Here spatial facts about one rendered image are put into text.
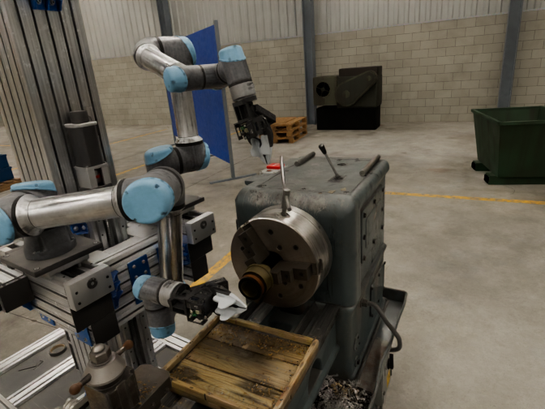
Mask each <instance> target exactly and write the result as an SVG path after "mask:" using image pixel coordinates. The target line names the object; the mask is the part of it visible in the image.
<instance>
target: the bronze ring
mask: <svg viewBox="0 0 545 409"><path fill-rule="evenodd" d="M270 270H271V269H270V268H269V267H268V266H267V265H263V264H260V265H258V264H253V265H250V266H248V268H247V270H246V272H245V273H244V274H243V276H242V278H241V279H240V281H239V283H238V289H239V290H240V292H241V294H242V295H243V296H244V297H246V298H247V299H250V300H257V299H258V298H259V297H260V296H261V295H264V294H265V293H266V292H267V291H269V290H270V289H271V288H272V287H273V276H272V274H271V273H270Z"/></svg>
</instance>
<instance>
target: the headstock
mask: <svg viewBox="0 0 545 409"><path fill-rule="evenodd" d="M302 157H305V156H302ZM302 157H299V158H290V159H288V160H286V161H284V164H285V165H287V167H286V168H284V169H285V184H286V188H289V189H290V206H294V207H296V208H299V209H301V210H303V211H305V212H307V213H309V214H310V215H311V216H312V217H313V218H314V219H315V220H316V221H317V222H318V223H319V224H320V225H321V226H322V227H323V228H324V230H325V232H326V234H327V235H328V238H329V240H330V243H331V246H332V250H333V262H332V265H331V269H330V270H329V272H328V275H327V276H326V278H325V279H324V280H323V281H322V283H321V284H320V286H319V288H318V289H317V290H316V292H315V294H314V295H313V296H312V297H311V299H313V300H318V301H321V302H325V303H330V304H336V305H340V306H344V307H351V306H354V305H355V304H356V303H357V302H358V300H359V298H360V296H361V283H362V281H363V279H364V277H365V275H366V274H367V271H368V270H369V268H370V266H371V263H372V261H373V260H374V259H375V256H376V254H377V252H378V251H379V249H380V247H381V245H382V243H383V242H384V196H385V175H386V173H387V172H388V170H389V163H388V162H387V161H385V160H380V159H379V160H378V161H377V162H376V163H375V165H374V166H373V167H372V168H371V169H370V170H369V171H368V172H367V173H366V174H365V175H364V176H361V175H360V174H359V172H360V171H361V170H362V169H363V168H364V166H365V165H366V164H367V163H368V162H369V161H370V160H371V159H372V158H353V157H329V159H330V161H331V163H332V164H333V167H334V168H335V170H336V172H337V173H338V174H339V175H340V176H341V177H343V179H335V178H334V177H335V174H334V172H333V169H332V168H331V166H330V165H329V163H328V161H327V159H326V157H312V158H310V159H308V160H307V161H305V162H304V163H303V164H301V165H299V166H296V165H295V164H294V163H295V162H296V161H297V160H299V159H301V158H302ZM262 175H270V176H268V177H264V178H261V179H258V180H256V181H255V182H253V183H250V184H248V185H247V186H245V187H244V188H242V189H241V191H240V192H239V193H238V194H237V196H236V198H235V207H236V214H237V219H236V227H237V229H238V228H239V227H240V226H241V225H243V224H244V223H245V222H247V221H248V219H249V220H250V219H251V218H252V217H254V216H255V215H256V214H257V213H259V212H261V211H262V210H263V209H266V208H267V207H270V206H273V205H281V201H282V194H283V189H282V181H281V171H278V172H276V173H275V174H270V173H263V174H262ZM342 188H346V191H341V189H342ZM334 190H336V191H335V192H334V193H328V192H329V191H334ZM319 192H322V194H319ZM335 223H336V224H335ZM333 278H334V279H333Z"/></svg>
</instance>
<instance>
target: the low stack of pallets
mask: <svg viewBox="0 0 545 409"><path fill-rule="evenodd" d="M300 120H302V122H299V121H300ZM301 126H303V127H302V128H300V127H301ZM270 127H271V128H272V132H273V143H274V144H276V143H278V142H280V141H282V140H289V144H292V143H294V142H295V141H297V140H299V139H301V138H302V137H304V136H305V135H306V134H307V117H298V118H297V117H282V118H281V117H279V118H276V122H275V123H273V124H271V125H270ZM301 132H302V134H301V135H300V133H301ZM294 136H295V139H294Z"/></svg>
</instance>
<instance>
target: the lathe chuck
mask: <svg viewBox="0 0 545 409"><path fill-rule="evenodd" d="M281 211H282V209H279V208H275V209H266V210H264V211H261V212H260V213H257V214H256V215H255V216H254V217H252V218H251V219H250V220H248V221H247V222H245V223H244V224H243V225H241V226H240V227H239V228H238V229H237V231H236V232H235V234H234V237H233V239H232V243H231V248H230V255H231V260H232V264H233V267H234V270H235V273H236V274H237V276H238V278H239V280H240V279H241V278H242V276H243V274H244V273H245V272H246V270H247V266H246V264H245V263H244V262H245V261H246V260H247V258H246V256H245V255H244V253H243V252H242V251H243V250H244V249H245V247H244V246H243V244H242V242H241V241H240V239H239V238H238V236H239V235H240V234H241V233H242V232H243V231H244V230H243V228H242V227H243V226H245V225H246V224H247V223H249V222H250V223H251V225H252V227H253V228H254V230H255V232H256V233H257V235H258V236H259V237H260V239H261V240H262V242H263V243H264V245H265V246H266V248H267V249H268V250H269V251H271V252H270V255H269V256H268V257H267V258H266V259H265V260H264V261H263V262H262V263H261V264H263V265H269V266H270V267H272V268H273V267H274V266H275V265H276V264H277V263H278V262H279V261H278V260H277V259H276V258H275V256H274V255H273V252H275V253H277V254H278V255H280V256H281V257H282V259H283V260H289V261H297V262H306V263H313V264H318V263H319V262H320V273H318V275H315V274H313V275H312V276H311V278H310V279H309V280H308V281H301V280H293V281H292V282H281V284H280V285H275V284H273V286H272V288H271V289H270V290H269V291H267V292H266V294H265V296H264V299H263V302H265V303H267V304H270V305H272V306H276V307H280V308H292V307H297V306H299V305H301V304H304V303H306V302H307V301H308V300H309V299H310V298H311V297H312V296H313V295H314V294H315V292H316V290H317V289H318V288H319V286H320V284H321V283H322V281H323V280H324V279H325V277H326V275H327V272H328V266H329V255H328V249H327V246H326V243H325V241H324V239H323V237H322V235H321V233H320V232H319V231H318V230H317V229H316V227H315V226H314V225H313V224H312V223H311V222H310V221H308V220H307V219H306V218H305V217H304V216H302V215H300V214H298V213H296V212H294V211H290V212H289V211H288V210H286V214H288V215H289V216H288V217H280V216H278V214H279V213H281ZM319 260H320V261H319Z"/></svg>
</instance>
